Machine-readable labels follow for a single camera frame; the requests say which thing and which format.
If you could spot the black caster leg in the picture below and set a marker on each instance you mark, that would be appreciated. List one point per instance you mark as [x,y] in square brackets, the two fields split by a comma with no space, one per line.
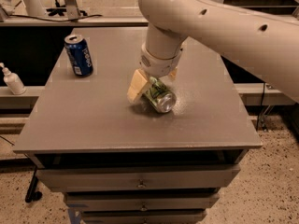
[32,194]

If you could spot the green soda can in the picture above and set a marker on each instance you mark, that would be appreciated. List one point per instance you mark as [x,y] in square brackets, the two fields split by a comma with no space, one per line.
[159,96]

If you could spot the white pump bottle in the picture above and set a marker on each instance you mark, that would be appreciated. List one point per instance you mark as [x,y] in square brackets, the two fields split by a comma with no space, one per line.
[13,81]

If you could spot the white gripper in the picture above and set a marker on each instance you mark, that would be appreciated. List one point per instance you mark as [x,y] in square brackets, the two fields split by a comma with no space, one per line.
[158,65]

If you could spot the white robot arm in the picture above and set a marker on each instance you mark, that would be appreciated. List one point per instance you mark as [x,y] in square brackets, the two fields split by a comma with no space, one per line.
[265,45]

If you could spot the grey drawer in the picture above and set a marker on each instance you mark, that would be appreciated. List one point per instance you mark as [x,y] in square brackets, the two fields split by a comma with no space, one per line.
[139,178]
[141,201]
[148,217]

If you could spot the blue Pepsi can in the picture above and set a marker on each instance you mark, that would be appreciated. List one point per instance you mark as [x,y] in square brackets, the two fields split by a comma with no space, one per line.
[80,58]

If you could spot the grey middle drawer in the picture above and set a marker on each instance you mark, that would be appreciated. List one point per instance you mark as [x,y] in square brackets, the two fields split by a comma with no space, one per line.
[141,201]

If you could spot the grey bottom drawer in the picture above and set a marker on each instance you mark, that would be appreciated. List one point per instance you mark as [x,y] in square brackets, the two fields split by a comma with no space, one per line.
[148,217]

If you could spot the grey metal rail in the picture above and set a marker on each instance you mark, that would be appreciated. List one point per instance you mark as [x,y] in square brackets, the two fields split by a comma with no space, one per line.
[88,21]

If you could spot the grey top drawer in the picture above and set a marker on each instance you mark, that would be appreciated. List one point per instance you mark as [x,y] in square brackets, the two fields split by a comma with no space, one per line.
[139,178]

